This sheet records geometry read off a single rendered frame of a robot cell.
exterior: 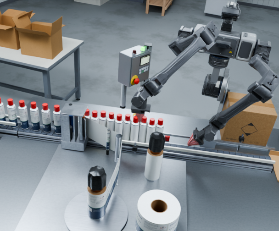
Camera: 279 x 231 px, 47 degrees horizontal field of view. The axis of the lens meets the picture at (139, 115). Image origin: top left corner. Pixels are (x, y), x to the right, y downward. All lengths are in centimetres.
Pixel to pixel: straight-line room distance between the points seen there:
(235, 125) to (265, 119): 19
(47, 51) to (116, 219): 215
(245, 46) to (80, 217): 142
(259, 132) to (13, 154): 159
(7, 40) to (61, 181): 216
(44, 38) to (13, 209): 195
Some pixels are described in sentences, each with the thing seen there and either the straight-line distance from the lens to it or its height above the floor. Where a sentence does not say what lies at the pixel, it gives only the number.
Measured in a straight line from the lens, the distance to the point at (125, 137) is 204.
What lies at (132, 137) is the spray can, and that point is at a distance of 202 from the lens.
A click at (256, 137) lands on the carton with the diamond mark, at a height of 93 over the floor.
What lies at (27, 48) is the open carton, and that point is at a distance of 347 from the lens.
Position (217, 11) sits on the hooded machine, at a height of 16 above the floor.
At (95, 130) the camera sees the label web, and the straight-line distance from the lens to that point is 197.
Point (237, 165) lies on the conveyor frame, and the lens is 213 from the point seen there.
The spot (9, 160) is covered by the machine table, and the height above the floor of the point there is 83.
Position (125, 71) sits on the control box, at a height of 138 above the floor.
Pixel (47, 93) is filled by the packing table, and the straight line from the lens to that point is 342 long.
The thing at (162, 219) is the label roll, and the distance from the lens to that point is 149.
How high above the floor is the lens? 219
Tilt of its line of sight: 34 degrees down
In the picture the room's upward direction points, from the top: 6 degrees clockwise
